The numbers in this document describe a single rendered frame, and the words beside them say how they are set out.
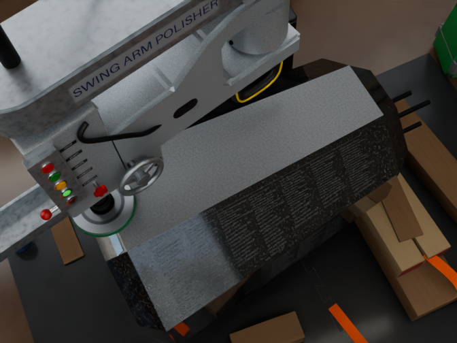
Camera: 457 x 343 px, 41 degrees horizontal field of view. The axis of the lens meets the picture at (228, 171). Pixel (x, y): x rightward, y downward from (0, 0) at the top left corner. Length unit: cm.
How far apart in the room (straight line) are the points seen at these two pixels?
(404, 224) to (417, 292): 30
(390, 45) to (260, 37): 181
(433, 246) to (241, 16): 153
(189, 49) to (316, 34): 196
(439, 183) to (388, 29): 99
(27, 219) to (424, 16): 252
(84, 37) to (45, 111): 18
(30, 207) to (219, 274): 69
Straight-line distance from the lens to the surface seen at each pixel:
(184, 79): 160
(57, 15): 141
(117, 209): 204
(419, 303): 278
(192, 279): 214
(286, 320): 268
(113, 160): 166
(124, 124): 160
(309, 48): 342
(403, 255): 271
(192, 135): 218
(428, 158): 304
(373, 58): 343
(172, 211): 207
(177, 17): 139
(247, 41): 177
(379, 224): 273
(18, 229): 189
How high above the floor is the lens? 277
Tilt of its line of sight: 65 degrees down
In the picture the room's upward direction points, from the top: 6 degrees counter-clockwise
